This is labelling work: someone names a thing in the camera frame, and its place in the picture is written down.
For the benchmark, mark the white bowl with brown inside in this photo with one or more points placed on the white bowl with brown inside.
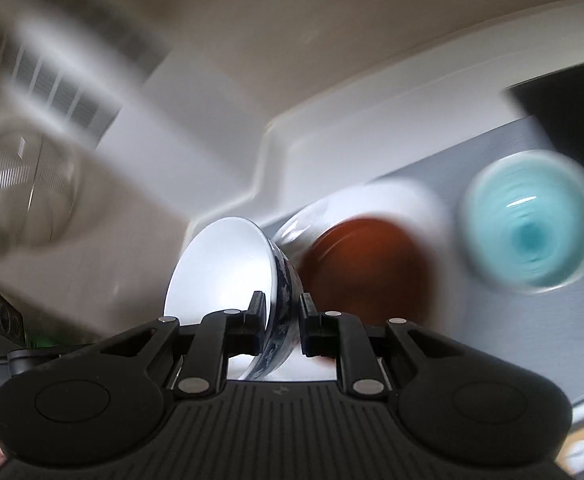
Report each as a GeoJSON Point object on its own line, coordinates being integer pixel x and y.
{"type": "Point", "coordinates": [412, 205]}

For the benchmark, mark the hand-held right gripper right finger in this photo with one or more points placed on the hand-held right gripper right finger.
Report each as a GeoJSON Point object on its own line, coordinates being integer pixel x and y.
{"type": "Point", "coordinates": [305, 312]}

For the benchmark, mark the teal bowl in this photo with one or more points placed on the teal bowl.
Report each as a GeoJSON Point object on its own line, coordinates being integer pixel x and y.
{"type": "Point", "coordinates": [527, 225]}

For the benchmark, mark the round glass container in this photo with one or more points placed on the round glass container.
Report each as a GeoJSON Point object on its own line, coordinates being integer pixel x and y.
{"type": "Point", "coordinates": [19, 190]}

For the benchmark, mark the white slatted vent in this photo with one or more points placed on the white slatted vent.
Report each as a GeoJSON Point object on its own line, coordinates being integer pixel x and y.
{"type": "Point", "coordinates": [47, 70]}

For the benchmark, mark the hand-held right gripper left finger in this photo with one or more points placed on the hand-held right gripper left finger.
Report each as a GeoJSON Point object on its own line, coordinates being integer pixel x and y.
{"type": "Point", "coordinates": [257, 310]}

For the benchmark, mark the blue and white porcelain bowl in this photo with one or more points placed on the blue and white porcelain bowl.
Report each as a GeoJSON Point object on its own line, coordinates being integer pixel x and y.
{"type": "Point", "coordinates": [222, 270]}

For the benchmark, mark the grey mat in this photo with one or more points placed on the grey mat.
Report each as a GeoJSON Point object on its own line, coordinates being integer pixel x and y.
{"type": "Point", "coordinates": [512, 340]}

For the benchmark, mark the dark box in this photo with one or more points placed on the dark box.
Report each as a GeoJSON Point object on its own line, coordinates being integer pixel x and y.
{"type": "Point", "coordinates": [562, 95]}

